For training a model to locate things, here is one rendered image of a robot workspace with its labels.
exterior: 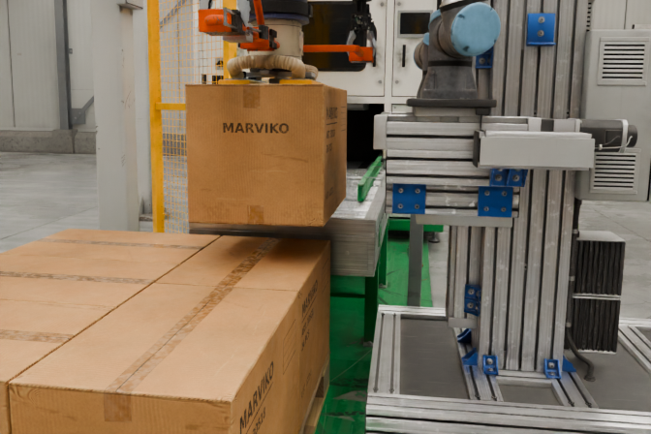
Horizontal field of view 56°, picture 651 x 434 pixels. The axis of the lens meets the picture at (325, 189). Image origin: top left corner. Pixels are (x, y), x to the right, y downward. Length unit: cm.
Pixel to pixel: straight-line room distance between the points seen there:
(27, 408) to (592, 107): 152
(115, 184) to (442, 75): 203
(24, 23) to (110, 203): 1005
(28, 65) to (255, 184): 1146
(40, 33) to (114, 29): 977
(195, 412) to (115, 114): 230
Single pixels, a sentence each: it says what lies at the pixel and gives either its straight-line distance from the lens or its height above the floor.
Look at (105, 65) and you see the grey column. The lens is 325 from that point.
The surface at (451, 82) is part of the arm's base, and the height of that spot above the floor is 108.
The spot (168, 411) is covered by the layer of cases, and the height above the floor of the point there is 52.
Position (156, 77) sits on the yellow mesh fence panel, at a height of 116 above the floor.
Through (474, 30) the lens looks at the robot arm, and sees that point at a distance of 152.
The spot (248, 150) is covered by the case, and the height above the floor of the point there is 89.
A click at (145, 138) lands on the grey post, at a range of 549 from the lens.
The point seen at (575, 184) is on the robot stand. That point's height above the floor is 80.
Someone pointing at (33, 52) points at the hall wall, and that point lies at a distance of 1303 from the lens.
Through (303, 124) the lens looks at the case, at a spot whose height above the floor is 96.
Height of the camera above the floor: 103
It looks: 8 degrees down
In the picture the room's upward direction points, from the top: 1 degrees clockwise
